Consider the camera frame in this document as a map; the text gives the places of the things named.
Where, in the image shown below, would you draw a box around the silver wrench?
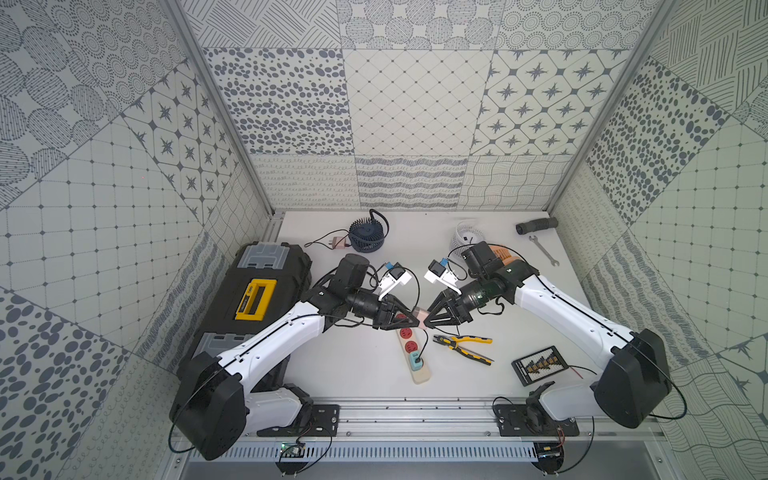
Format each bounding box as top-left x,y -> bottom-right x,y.
528,235 -> 560,267

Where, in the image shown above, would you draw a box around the yellow black pliers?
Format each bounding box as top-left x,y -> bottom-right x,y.
432,335 -> 494,366

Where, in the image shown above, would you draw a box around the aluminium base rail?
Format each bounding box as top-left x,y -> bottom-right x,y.
214,399 -> 667,473

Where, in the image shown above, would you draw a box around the dark blue desk fan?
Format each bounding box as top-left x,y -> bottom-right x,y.
348,209 -> 390,254

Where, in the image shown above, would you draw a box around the teal usb charger plug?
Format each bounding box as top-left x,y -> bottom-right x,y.
407,351 -> 424,372

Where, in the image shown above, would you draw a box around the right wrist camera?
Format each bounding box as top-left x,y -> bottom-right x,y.
424,258 -> 461,294

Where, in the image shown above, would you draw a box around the black cylindrical handle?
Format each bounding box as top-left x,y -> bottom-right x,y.
515,218 -> 559,235

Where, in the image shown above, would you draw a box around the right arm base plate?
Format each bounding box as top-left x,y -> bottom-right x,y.
492,403 -> 580,437

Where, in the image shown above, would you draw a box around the black yellow toolbox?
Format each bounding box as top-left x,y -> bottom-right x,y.
177,242 -> 312,378

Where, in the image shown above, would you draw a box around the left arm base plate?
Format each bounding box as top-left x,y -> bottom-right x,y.
257,404 -> 341,438

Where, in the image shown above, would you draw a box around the pink usb charger plug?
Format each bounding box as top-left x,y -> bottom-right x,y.
415,309 -> 429,329

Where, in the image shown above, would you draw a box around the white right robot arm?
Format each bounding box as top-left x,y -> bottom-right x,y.
424,242 -> 675,434

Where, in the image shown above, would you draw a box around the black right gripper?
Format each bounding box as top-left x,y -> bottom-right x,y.
422,275 -> 492,327

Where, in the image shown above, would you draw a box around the beige red power strip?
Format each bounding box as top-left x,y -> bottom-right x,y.
397,328 -> 431,385

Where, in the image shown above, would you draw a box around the blue fan cable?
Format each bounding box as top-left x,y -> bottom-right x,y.
303,229 -> 350,248

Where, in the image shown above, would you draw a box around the black charging board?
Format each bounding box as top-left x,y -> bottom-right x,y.
511,346 -> 570,386

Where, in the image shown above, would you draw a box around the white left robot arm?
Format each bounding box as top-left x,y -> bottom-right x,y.
169,254 -> 419,460

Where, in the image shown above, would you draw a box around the orange desk fan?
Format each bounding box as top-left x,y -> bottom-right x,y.
490,245 -> 519,265

